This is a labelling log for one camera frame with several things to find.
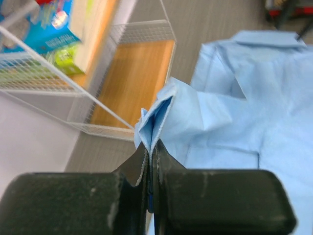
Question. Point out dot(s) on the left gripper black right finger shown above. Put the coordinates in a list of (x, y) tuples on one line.
[(216, 202)]

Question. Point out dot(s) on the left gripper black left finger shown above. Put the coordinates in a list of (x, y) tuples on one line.
[(78, 203)]

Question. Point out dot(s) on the light blue long sleeve shirt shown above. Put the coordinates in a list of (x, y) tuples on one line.
[(249, 105)]

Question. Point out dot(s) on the green book underneath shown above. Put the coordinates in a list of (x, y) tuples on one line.
[(63, 59)]

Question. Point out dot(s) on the white wire wooden shelf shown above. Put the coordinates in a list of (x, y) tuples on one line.
[(126, 55)]

